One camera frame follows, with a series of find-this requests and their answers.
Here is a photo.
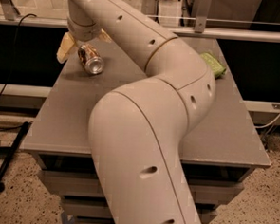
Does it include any orange soda can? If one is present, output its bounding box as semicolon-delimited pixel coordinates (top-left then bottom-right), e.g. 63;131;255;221
78;43;104;76

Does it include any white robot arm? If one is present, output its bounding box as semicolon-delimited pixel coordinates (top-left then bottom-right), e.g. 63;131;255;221
67;0;215;224

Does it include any black rod on floor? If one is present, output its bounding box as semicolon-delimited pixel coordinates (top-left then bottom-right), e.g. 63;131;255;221
0;122;30;193

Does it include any black cable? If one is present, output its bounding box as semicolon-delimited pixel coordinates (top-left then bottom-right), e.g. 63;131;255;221
0;11;38;135

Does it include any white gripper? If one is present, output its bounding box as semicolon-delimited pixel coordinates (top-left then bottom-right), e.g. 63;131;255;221
57;0;112;64

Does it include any metal railing frame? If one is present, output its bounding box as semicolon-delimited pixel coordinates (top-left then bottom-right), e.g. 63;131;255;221
0;0;280;43

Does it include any white cable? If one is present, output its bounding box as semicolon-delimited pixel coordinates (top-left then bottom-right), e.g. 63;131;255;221
254;91;280;131

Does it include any green chip bag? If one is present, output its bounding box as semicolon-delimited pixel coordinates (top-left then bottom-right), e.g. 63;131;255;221
200;52;226;79

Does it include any grey drawer cabinet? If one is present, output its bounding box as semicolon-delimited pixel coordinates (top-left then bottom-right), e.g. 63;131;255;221
22;42;270;224

